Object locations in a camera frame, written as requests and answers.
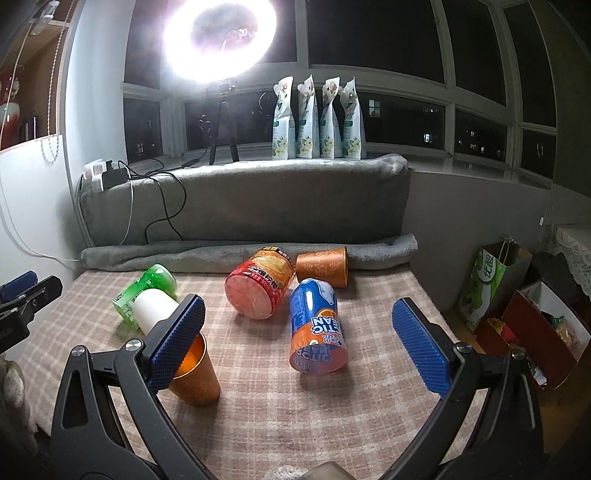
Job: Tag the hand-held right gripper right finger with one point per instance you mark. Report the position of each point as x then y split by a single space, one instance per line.
422 344

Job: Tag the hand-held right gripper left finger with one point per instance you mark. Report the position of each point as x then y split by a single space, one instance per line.
178 339

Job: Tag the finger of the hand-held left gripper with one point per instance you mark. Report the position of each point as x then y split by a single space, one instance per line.
44 290
18 285

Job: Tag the blue printed cup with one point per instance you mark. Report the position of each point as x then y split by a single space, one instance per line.
314 323

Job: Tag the person's left forearm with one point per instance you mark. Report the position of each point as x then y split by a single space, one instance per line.
11 392

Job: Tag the plain orange cup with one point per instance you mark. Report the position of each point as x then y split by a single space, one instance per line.
201 378

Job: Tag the red printed snack cup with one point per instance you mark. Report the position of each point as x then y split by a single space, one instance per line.
258 286

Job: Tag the orange patterned cup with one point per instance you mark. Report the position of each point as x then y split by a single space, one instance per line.
323 267

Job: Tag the green white bottle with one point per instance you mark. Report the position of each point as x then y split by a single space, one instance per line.
159 279

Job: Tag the green paper bag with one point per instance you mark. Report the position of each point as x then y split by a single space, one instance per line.
485 290

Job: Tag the rolled grey blanket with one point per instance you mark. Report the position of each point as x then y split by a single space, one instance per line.
194 256

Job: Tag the checked blanket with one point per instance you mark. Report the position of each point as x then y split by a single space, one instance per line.
258 406

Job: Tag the red cardboard box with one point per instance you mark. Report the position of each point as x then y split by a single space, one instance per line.
531 332

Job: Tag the white power strip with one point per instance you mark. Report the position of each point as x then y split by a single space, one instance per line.
94 177

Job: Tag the black charger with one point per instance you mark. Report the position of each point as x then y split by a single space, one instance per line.
115 177

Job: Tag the grey plush blanket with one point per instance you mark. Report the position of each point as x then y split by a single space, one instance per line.
277 203

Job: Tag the lace cloth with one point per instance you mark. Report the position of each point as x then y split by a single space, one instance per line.
572 249

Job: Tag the red vase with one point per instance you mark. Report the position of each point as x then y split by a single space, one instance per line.
10 101

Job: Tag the wooden shelf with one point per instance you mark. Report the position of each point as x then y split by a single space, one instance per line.
46 83

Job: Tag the black tripod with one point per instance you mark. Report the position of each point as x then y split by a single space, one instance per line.
220 124

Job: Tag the white floral pouch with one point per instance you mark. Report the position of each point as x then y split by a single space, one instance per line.
354 129
282 129
306 129
330 129

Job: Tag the white window frame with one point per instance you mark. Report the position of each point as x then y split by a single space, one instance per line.
406 87

